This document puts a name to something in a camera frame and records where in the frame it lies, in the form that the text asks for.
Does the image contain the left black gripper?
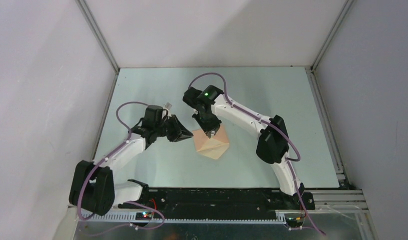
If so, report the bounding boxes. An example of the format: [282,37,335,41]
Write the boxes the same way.
[154,114,193,143]

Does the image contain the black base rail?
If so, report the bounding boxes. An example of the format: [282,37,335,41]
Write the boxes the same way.
[137,187,315,221]

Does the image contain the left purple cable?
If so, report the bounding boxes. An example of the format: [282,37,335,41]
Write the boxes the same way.
[76,101,166,238]

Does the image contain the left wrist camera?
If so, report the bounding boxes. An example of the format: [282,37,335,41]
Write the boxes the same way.
[163,102,172,111]

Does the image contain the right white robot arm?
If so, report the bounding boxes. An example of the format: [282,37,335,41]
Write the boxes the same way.
[183,85,309,211]

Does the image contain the tan paper envelope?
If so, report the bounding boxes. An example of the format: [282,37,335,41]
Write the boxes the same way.
[192,124,230,160]

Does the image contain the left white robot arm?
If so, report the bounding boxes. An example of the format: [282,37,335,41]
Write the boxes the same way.
[68,105,193,216]

